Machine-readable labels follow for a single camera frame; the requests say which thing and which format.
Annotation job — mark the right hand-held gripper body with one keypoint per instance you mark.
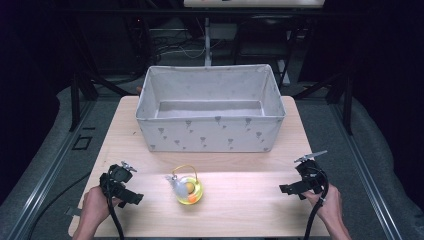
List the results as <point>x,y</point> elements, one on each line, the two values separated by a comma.
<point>311,175</point>

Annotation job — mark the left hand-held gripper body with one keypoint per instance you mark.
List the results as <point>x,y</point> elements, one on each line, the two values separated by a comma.
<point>115,181</point>

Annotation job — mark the yellow clear toy with feather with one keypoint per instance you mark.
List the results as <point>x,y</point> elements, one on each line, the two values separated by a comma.
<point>188,196</point>

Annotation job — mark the grey printed fabric storage box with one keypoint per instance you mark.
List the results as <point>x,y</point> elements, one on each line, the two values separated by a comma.
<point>210,135</point>

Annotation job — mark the person's left hand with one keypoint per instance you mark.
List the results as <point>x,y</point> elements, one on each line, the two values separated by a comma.
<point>95,206</point>

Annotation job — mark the person's right hand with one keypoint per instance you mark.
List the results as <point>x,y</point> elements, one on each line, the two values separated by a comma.
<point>328,203</point>

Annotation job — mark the grey tape strip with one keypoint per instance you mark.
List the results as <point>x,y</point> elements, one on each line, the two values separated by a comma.
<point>73,211</point>

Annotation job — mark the black metal stand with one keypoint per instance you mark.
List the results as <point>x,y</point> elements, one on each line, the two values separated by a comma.
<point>346,100</point>
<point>76,100</point>

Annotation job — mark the black chair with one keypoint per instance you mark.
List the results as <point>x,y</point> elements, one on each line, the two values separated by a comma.
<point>263,40</point>

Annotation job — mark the black horizontal metal bar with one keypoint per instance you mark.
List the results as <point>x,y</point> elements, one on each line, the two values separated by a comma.
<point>200,12</point>

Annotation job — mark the aluminium floor rail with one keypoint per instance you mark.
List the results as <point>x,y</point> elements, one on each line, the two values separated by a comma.
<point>50,173</point>
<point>363,166</point>

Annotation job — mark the white metal post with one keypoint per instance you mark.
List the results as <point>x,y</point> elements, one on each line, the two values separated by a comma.
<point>207,43</point>

